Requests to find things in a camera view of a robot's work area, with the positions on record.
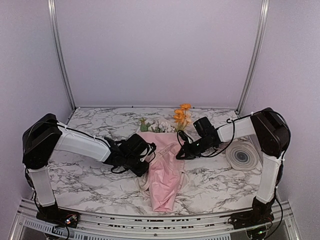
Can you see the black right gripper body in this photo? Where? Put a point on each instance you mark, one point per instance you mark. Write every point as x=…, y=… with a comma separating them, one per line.
x=196, y=150

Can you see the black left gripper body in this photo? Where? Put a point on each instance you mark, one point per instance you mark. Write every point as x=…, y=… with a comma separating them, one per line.
x=130, y=164

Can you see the pink wrapping paper sheet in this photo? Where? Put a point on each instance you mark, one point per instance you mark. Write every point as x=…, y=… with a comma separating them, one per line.
x=162, y=199

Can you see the peach flower long green stem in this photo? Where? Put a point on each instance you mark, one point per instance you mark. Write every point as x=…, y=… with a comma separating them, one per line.
x=188, y=117

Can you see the white flower bunch green leaves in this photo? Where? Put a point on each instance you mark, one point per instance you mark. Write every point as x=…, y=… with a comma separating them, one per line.
x=160, y=125

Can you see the cream ribbon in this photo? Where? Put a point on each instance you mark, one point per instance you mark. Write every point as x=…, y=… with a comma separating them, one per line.
x=165, y=170

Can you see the orange flower stem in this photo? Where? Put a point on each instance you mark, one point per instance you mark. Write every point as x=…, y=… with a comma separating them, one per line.
x=180, y=115

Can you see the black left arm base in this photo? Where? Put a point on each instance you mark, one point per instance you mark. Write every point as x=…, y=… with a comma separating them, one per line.
x=55, y=215

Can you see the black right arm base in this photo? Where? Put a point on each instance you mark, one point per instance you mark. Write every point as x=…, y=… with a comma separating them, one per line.
x=260, y=213

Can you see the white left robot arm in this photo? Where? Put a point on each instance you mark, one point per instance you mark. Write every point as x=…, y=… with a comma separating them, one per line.
x=48, y=139

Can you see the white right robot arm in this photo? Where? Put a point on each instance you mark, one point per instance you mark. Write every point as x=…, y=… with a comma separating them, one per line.
x=271, y=131

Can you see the grey swirl ceramic plate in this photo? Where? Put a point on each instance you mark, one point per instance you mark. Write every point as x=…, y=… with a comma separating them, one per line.
x=242, y=156

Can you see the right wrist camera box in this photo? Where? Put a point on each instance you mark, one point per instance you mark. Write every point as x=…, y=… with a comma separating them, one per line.
x=203, y=127

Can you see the aluminium front rail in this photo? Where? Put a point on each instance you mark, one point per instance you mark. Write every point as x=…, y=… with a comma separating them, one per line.
x=103, y=226

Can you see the aluminium frame right post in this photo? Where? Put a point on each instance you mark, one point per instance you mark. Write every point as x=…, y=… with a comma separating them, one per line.
x=260, y=33

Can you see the aluminium frame post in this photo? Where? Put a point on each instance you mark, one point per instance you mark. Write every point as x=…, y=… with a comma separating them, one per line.
x=59, y=53
x=260, y=33

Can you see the aluminium frame left post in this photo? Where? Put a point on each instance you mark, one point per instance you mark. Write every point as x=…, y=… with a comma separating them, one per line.
x=59, y=53

